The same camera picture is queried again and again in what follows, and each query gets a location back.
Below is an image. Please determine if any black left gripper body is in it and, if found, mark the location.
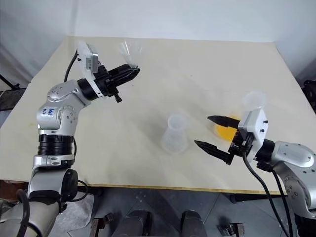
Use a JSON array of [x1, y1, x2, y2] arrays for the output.
[[93, 61, 123, 104]]

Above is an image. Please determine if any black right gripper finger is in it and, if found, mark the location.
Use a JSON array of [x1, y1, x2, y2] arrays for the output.
[[206, 115, 241, 129], [194, 139, 232, 165]]

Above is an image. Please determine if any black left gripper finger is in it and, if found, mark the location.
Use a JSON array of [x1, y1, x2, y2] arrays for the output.
[[112, 69, 141, 87], [108, 63, 139, 78]]

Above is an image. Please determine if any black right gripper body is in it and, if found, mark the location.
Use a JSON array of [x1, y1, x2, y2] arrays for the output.
[[225, 132, 255, 166]]

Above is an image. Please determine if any clear beaker with orange liquid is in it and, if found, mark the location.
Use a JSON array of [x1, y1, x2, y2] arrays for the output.
[[211, 90, 269, 143]]

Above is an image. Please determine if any clear plastic cup centre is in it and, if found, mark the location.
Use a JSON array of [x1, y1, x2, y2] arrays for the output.
[[160, 113, 190, 156]]

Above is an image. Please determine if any dark rounded shape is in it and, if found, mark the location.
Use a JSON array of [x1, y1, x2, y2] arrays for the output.
[[181, 209, 207, 237], [122, 209, 153, 237]]

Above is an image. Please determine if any dark machinery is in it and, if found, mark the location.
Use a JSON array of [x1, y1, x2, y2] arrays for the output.
[[302, 79, 316, 112]]

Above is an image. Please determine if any crumpled clear plastic sheet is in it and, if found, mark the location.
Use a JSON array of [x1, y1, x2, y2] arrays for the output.
[[56, 192, 96, 233]]

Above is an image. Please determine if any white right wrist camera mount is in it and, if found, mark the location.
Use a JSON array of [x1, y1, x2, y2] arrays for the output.
[[237, 108, 269, 162]]

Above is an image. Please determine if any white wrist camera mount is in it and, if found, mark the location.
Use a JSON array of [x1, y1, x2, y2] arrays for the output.
[[237, 108, 269, 162], [76, 40, 110, 100]]

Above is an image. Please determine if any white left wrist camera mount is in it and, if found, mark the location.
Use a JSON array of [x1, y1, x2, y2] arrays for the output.
[[76, 40, 110, 100]]

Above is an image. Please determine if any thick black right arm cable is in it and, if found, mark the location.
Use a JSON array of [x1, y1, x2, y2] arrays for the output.
[[241, 148, 291, 237]]

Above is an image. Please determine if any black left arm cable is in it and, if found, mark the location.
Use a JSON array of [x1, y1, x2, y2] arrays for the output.
[[63, 48, 80, 83]]

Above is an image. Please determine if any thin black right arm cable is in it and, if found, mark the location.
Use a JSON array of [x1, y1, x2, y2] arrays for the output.
[[270, 169, 299, 237]]

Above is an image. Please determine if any metal clamp bracket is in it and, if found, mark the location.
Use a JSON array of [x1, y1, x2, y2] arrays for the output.
[[216, 221, 245, 237], [90, 213, 116, 237]]

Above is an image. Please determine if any black metal frame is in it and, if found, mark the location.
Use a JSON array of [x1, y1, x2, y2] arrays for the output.
[[0, 73, 31, 112]]

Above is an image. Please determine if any black shoulder cable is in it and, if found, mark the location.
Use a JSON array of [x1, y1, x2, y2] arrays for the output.
[[15, 189, 43, 237]]

